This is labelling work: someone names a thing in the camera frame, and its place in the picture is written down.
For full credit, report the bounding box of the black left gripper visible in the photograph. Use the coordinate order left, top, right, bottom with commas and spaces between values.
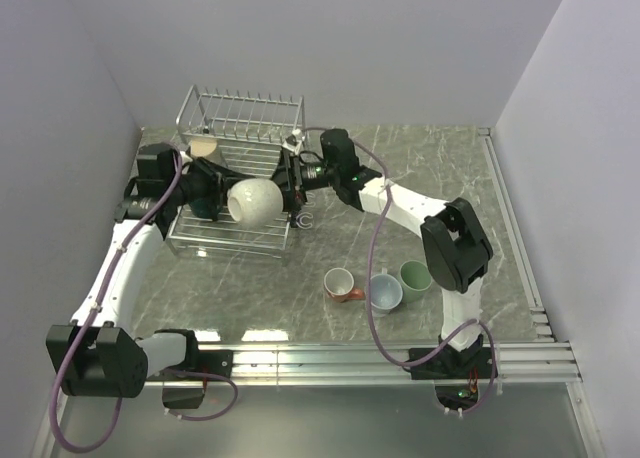
166, 157, 256, 209

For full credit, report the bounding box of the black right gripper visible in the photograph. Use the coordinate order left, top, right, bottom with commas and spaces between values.
257, 149, 340, 214

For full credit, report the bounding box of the beige dragon pattern mug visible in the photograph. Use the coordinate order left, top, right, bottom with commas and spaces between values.
188, 137, 219, 162

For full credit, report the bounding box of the beige speckled round mug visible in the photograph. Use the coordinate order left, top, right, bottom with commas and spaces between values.
227, 178, 284, 228

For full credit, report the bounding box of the dark green mug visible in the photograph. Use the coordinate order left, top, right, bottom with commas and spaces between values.
188, 199, 221, 221

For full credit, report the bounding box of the silver wire dish rack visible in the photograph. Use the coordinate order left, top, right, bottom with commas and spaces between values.
167, 85, 306, 259

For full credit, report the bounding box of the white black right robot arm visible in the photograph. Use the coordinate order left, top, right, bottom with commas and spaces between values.
272, 128, 494, 378

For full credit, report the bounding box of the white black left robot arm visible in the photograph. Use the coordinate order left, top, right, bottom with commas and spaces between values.
46, 143, 247, 398

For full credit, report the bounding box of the pink white mug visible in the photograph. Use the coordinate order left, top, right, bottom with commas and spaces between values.
323, 268, 365, 303

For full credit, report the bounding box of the light blue mug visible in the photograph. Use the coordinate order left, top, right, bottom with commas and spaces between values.
369, 273, 403, 317

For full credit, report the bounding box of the light green mug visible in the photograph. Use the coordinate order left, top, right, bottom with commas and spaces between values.
398, 260, 432, 303

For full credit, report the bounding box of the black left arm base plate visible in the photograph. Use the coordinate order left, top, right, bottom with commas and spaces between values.
193, 349, 234, 378

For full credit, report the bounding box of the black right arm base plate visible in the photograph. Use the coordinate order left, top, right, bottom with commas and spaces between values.
409, 346, 498, 381

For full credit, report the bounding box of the aluminium side rail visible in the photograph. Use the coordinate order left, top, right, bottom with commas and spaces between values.
478, 128, 556, 342

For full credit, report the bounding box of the aluminium mounting rail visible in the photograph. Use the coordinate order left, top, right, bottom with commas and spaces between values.
134, 341, 584, 389

